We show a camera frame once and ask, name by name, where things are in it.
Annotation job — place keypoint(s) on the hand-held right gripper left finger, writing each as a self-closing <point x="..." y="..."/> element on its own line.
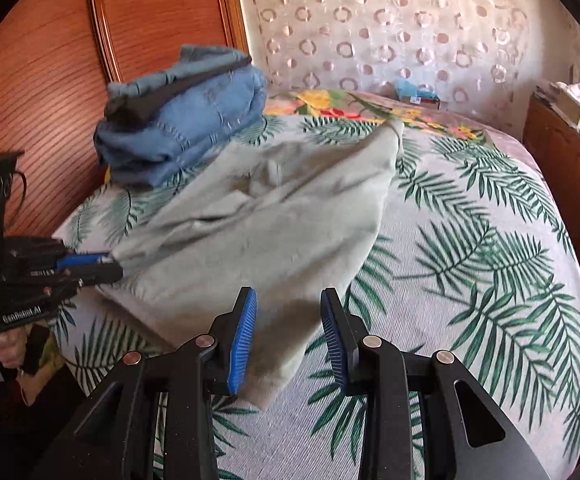
<point x="242" y="341"/>

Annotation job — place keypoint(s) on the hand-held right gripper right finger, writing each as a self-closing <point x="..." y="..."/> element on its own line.
<point x="332" y="346"/>

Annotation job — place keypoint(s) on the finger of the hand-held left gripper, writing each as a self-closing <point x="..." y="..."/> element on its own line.
<point x="103" y="274"/>
<point x="78" y="261"/>

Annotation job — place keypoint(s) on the grey pants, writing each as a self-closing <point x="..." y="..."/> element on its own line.
<point x="270" y="220"/>

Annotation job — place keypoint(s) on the person's left hand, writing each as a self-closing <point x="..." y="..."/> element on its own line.
<point x="13" y="349"/>

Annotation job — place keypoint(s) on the wooden slatted wardrobe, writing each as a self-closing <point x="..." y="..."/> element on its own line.
<point x="44" y="85"/>

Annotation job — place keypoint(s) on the leaf-print bedspread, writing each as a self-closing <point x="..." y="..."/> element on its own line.
<point x="470" y="240"/>

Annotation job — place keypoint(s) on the folded blue jeans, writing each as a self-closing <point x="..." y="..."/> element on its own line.
<point x="199" y="125"/>

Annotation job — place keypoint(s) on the floral blanket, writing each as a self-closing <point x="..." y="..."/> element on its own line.
<point x="330" y="105"/>

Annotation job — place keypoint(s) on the teal packet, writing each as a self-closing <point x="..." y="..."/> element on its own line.
<point x="412" y="90"/>

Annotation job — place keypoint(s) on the wooden nightstand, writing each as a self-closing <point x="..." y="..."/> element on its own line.
<point x="565" y="170"/>

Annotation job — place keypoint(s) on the circle-patterned sheer curtain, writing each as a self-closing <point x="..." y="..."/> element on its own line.
<point x="395" y="25"/>

